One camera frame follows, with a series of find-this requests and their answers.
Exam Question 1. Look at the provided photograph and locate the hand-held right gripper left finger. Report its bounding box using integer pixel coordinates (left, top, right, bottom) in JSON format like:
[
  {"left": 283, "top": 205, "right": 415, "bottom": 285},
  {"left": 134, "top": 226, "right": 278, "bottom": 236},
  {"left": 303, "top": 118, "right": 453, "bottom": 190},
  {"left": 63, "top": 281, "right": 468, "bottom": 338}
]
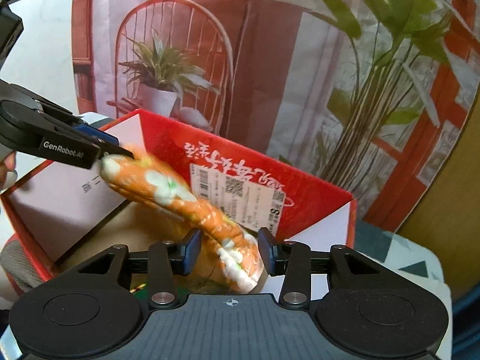
[{"left": 77, "top": 228, "right": 204, "bottom": 308}]

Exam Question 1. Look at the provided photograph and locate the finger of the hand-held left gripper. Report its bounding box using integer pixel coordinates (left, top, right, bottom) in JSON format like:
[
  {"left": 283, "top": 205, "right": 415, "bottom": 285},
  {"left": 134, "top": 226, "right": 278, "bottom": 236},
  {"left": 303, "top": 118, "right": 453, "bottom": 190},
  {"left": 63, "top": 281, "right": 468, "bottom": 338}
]
[
  {"left": 73, "top": 117, "right": 121, "bottom": 149},
  {"left": 95, "top": 140, "right": 135, "bottom": 163}
]

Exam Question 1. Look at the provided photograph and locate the wall poster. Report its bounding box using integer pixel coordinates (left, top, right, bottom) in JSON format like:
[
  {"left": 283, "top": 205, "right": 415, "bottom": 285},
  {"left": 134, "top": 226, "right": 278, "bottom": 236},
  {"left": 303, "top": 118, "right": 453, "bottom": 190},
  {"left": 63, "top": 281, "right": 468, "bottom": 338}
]
[{"left": 71, "top": 0, "right": 480, "bottom": 234}]

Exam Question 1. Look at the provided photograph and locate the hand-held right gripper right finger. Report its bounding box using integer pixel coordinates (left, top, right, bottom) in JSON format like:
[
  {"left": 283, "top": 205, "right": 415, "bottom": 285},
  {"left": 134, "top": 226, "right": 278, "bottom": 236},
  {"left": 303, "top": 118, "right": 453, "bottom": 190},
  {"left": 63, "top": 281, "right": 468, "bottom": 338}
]
[{"left": 258, "top": 226, "right": 380, "bottom": 306}]

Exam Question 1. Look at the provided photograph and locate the red cardboard box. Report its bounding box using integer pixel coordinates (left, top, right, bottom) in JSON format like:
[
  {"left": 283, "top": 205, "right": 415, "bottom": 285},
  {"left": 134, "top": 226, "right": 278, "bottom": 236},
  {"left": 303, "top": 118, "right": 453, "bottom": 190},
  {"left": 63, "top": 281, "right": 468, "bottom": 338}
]
[{"left": 0, "top": 109, "right": 355, "bottom": 295}]

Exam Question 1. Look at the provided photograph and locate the person's left hand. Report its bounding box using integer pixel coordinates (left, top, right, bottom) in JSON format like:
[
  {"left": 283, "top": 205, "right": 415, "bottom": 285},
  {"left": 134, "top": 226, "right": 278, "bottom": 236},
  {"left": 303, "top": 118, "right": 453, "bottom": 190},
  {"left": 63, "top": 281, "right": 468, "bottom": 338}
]
[{"left": 0, "top": 151, "right": 19, "bottom": 190}]

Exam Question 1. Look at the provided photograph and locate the printed blanket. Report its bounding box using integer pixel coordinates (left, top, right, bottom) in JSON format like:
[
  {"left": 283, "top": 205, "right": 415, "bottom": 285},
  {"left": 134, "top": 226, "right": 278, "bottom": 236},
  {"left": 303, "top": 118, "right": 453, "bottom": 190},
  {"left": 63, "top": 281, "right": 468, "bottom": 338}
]
[{"left": 0, "top": 220, "right": 456, "bottom": 331}]

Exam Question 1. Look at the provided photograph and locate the orange floral cloth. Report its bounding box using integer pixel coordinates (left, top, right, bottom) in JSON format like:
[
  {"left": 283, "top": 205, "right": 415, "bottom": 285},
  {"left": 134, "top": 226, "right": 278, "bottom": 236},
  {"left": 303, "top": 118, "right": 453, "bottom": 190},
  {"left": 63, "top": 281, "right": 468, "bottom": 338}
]
[{"left": 101, "top": 144, "right": 269, "bottom": 294}]

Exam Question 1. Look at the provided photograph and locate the grey knitted cloth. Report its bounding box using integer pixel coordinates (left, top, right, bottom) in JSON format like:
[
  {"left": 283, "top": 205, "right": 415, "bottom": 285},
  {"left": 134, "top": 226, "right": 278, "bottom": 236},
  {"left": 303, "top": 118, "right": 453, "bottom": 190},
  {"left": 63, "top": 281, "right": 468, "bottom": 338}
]
[{"left": 0, "top": 232, "right": 47, "bottom": 297}]

